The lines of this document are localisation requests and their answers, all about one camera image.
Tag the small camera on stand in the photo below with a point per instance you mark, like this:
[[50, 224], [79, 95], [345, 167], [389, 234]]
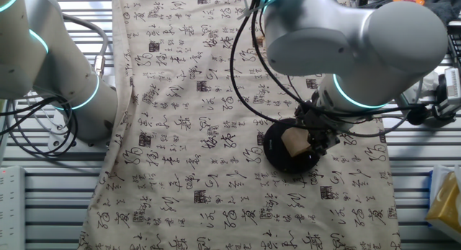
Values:
[[450, 95]]

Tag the black keyboard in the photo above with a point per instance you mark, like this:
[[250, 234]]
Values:
[[455, 44]]

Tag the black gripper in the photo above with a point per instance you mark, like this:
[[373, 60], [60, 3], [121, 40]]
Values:
[[322, 129]]

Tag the grey towel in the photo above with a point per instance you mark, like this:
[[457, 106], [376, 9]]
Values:
[[446, 5]]

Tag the black round digital scale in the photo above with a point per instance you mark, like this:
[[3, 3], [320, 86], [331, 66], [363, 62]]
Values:
[[277, 156]]

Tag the beige calligraphy print cloth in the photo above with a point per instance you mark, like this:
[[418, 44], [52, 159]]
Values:
[[180, 152]]

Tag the yellow tissue pack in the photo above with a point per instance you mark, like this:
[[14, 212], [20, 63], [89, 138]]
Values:
[[446, 203]]

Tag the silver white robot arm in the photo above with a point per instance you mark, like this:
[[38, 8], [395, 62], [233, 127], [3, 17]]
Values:
[[360, 37]]

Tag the pale wooden block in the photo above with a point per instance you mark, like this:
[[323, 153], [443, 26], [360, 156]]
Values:
[[295, 142]]

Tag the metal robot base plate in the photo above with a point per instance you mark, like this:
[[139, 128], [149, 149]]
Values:
[[57, 134]]

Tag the white power strip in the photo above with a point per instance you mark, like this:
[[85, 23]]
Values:
[[11, 206]]

